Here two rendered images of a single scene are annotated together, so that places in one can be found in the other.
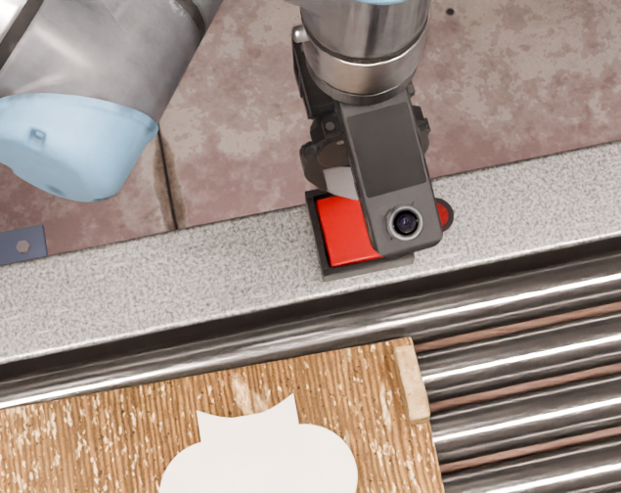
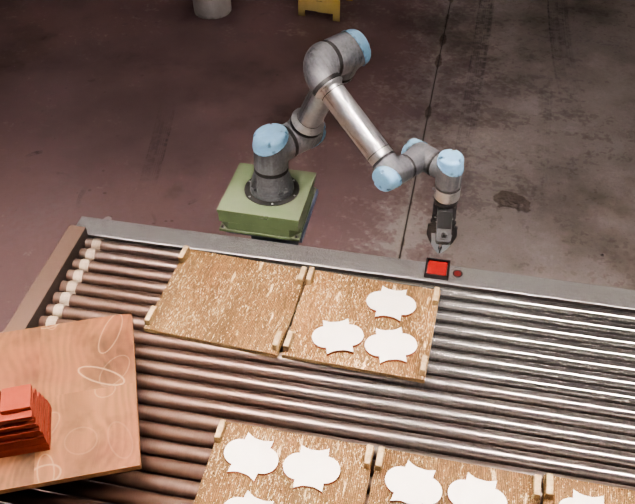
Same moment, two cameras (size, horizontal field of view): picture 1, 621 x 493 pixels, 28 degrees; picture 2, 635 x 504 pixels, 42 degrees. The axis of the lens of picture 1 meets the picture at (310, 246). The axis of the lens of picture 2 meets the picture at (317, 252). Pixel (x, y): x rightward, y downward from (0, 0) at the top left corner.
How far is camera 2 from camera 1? 1.79 m
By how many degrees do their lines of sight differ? 29
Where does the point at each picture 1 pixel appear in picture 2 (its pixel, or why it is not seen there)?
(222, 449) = (385, 294)
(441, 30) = not seen: hidden behind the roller
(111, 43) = (399, 164)
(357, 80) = (441, 198)
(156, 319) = (379, 271)
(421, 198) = (448, 231)
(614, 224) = (503, 288)
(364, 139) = (440, 216)
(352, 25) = (442, 181)
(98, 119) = (393, 172)
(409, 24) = (453, 185)
